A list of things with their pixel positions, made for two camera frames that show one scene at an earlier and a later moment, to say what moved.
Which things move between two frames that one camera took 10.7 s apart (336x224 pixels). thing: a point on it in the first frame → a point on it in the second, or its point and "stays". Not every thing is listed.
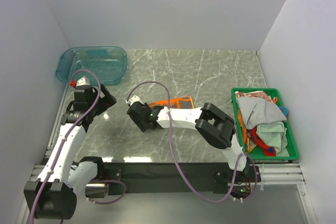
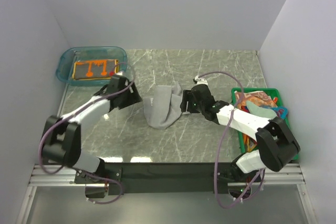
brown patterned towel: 254,93 stays
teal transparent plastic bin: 109,63 stays
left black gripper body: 105,102 → 128,97
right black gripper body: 141,125 → 193,106
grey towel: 255,111 → 164,108
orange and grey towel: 185,102 → 95,69
